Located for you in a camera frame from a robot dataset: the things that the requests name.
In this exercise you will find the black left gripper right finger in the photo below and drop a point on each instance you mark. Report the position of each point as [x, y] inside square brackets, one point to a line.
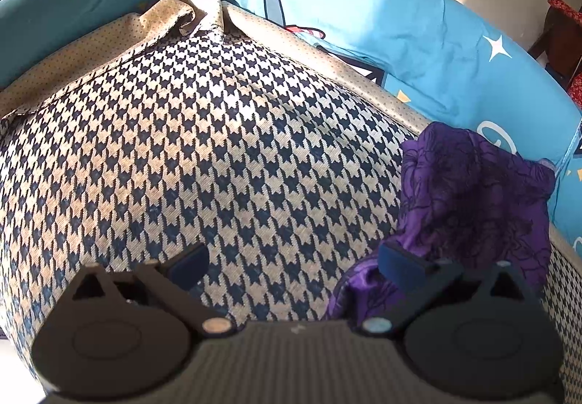
[476, 334]

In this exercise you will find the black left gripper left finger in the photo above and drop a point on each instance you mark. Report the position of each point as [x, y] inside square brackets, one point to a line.
[117, 335]

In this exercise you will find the purple floral jacket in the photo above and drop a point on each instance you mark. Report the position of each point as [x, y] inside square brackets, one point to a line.
[462, 199]

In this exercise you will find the houndstooth mattress cover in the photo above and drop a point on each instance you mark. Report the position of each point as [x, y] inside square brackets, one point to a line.
[197, 122]

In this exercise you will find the blue printed bed bumper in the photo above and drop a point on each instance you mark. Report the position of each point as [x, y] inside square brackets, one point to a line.
[447, 63]

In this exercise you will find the red floral cloth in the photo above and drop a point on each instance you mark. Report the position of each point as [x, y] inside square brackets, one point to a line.
[565, 47]

